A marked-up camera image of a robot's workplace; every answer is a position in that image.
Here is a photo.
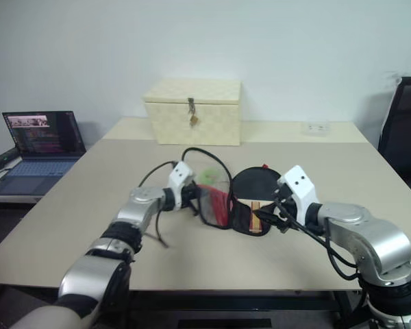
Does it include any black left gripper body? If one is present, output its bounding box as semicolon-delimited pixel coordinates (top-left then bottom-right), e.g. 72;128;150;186
181;178;201;209

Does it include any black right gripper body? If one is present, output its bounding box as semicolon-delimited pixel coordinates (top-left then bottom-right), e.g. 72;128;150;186
275;184;298;222

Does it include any black table tennis paddle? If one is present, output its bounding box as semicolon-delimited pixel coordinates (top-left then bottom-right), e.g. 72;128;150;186
232;167;282;235

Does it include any black and red paddle case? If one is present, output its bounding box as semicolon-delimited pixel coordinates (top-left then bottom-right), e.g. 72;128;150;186
195;163;279;239

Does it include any cream woven storage box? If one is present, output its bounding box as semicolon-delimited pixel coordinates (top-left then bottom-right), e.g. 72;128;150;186
142;77;243;147

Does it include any black office chair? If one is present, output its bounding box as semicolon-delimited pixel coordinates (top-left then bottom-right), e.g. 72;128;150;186
377;75;411;207

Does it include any open blue laptop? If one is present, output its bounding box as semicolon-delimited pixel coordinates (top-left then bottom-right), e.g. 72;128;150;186
0;110;88;197

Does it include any side desk with dark front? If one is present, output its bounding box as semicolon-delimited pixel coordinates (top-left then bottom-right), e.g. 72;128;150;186
0;164;45;286

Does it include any black power strip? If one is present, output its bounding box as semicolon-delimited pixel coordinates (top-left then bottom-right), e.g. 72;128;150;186
0;147;20;170

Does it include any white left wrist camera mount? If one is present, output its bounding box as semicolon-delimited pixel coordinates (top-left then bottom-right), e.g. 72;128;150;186
166;160;195;200

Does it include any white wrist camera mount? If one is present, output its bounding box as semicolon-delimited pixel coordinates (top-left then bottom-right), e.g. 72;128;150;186
166;160;195;200
276;165;321;226

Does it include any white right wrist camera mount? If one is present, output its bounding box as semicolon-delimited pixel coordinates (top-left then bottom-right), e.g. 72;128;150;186
276;165;321;226

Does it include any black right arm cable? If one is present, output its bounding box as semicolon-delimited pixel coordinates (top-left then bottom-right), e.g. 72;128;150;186
273;202;364;282

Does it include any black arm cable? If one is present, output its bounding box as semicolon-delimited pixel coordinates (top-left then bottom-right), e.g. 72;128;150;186
273;202;364;282
136;147;232;249

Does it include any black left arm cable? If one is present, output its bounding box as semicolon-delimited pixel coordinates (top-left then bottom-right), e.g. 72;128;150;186
136;147;232;249

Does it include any black table frame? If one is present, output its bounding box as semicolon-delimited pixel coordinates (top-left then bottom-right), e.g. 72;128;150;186
129;289;363;329

